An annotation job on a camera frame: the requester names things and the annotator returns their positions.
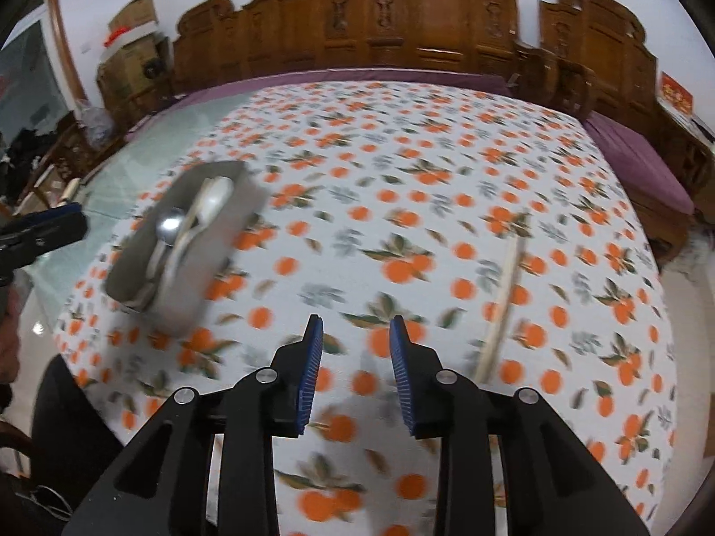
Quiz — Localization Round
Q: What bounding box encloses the metal spoon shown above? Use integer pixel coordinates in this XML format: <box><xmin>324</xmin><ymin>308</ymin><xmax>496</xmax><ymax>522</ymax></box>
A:
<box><xmin>146</xmin><ymin>208</ymin><xmax>188</xmax><ymax>280</ymax></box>

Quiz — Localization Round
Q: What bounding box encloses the wooden side table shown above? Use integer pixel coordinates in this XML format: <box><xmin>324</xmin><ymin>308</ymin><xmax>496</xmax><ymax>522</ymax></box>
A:
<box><xmin>653</xmin><ymin>95</ymin><xmax>715</xmax><ymax>202</ymax></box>

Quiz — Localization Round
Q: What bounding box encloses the wooden door frame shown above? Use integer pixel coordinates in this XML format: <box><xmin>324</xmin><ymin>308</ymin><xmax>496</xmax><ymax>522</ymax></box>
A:
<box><xmin>43</xmin><ymin>0</ymin><xmax>89</xmax><ymax>109</ymax></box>

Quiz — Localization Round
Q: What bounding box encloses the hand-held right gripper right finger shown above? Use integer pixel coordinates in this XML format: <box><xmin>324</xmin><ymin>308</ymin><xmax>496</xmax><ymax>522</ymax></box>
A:
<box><xmin>388</xmin><ymin>314</ymin><xmax>652</xmax><ymax>536</ymax></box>

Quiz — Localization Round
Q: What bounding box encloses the purple armchair cushion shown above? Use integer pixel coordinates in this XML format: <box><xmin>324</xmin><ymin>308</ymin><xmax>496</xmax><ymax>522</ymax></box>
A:
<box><xmin>584</xmin><ymin>112</ymin><xmax>696</xmax><ymax>216</ymax></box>

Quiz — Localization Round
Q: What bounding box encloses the white ceramic spoon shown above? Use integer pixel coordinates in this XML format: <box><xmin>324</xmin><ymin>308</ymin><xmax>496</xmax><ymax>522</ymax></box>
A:
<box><xmin>162</xmin><ymin>176</ymin><xmax>236</xmax><ymax>291</ymax></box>

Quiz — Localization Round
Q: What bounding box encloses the grey rectangular tray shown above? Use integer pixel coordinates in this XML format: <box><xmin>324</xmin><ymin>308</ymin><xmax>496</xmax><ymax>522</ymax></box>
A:
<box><xmin>105</xmin><ymin>160</ymin><xmax>272</xmax><ymax>333</ymax></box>

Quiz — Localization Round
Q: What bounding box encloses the red box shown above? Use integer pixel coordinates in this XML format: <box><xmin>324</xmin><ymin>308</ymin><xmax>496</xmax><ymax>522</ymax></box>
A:
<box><xmin>659</xmin><ymin>71</ymin><xmax>696</xmax><ymax>115</ymax></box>

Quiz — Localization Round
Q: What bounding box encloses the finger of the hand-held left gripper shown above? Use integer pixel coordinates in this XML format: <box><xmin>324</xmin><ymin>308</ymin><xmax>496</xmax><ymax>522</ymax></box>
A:
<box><xmin>0</xmin><ymin>217</ymin><xmax>89</xmax><ymax>276</ymax></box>
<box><xmin>0</xmin><ymin>205</ymin><xmax>84</xmax><ymax>242</ymax></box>

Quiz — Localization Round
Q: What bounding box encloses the orange print tablecloth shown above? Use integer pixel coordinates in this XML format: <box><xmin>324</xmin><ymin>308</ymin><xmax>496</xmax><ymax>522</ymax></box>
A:
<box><xmin>53</xmin><ymin>81</ymin><xmax>679</xmax><ymax>536</ymax></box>

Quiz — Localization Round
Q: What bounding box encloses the long purple sofa cushion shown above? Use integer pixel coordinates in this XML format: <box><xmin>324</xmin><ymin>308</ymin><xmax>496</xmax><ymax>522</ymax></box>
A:
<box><xmin>123</xmin><ymin>68</ymin><xmax>512</xmax><ymax>140</ymax></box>

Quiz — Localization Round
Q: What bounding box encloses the wooden chopstick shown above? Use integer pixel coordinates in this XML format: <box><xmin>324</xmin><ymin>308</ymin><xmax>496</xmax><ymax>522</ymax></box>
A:
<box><xmin>474</xmin><ymin>237</ymin><xmax>529</xmax><ymax>383</ymax></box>

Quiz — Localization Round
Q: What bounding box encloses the white utensil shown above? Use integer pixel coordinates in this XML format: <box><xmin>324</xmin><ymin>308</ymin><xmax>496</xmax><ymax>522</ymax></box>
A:
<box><xmin>126</xmin><ymin>282</ymin><xmax>163</xmax><ymax>309</ymax></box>

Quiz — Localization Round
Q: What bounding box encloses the carved wooden armchair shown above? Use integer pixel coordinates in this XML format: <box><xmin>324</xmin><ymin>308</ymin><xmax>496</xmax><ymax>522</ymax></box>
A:
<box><xmin>539</xmin><ymin>0</ymin><xmax>696</xmax><ymax>263</ymax></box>

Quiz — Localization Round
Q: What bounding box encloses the person's leg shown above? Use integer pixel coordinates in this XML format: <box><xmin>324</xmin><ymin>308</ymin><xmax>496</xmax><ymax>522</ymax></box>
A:
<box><xmin>30</xmin><ymin>354</ymin><xmax>129</xmax><ymax>515</ymax></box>

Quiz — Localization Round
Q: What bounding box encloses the stack of cardboard boxes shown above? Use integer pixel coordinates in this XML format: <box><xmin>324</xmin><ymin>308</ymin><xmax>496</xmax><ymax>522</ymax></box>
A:
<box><xmin>97</xmin><ymin>0</ymin><xmax>171</xmax><ymax>124</ymax></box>

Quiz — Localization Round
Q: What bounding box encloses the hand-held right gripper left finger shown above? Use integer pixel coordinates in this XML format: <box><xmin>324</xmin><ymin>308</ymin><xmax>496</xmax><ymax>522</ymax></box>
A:
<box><xmin>61</xmin><ymin>314</ymin><xmax>325</xmax><ymax>536</ymax></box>

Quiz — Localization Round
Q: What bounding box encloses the clear plastic bag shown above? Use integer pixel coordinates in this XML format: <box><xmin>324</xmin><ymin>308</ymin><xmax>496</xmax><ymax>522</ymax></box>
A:
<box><xmin>78</xmin><ymin>103</ymin><xmax>121</xmax><ymax>151</ymax></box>

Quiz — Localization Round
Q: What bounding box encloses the carved wooden sofa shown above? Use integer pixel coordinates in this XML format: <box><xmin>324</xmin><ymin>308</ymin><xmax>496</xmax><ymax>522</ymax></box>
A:
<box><xmin>173</xmin><ymin>0</ymin><xmax>598</xmax><ymax>118</ymax></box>

